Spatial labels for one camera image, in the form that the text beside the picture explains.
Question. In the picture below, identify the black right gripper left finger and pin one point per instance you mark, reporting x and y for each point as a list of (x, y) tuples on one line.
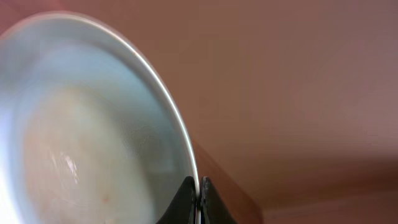
[(182, 209)]

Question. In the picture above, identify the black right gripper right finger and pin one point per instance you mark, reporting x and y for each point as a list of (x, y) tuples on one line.
[(213, 210)]

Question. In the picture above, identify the white plate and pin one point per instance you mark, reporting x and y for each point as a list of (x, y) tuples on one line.
[(89, 132)]

